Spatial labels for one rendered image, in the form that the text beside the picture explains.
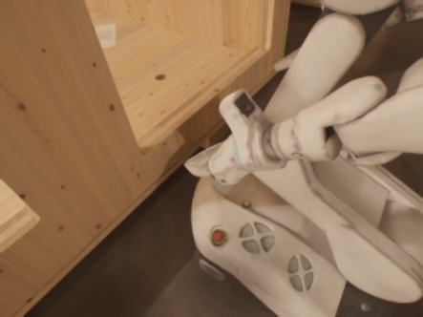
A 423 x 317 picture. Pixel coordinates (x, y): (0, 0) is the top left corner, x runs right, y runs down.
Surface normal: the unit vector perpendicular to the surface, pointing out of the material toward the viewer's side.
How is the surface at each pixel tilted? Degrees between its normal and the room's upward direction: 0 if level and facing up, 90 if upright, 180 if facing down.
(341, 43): 90
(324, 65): 90
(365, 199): 23
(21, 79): 90
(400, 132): 94
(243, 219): 0
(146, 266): 0
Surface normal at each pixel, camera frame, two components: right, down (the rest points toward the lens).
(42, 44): 0.80, 0.40
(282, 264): 0.46, -0.31
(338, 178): 0.26, -0.48
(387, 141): -0.61, 0.70
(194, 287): -0.07, -0.67
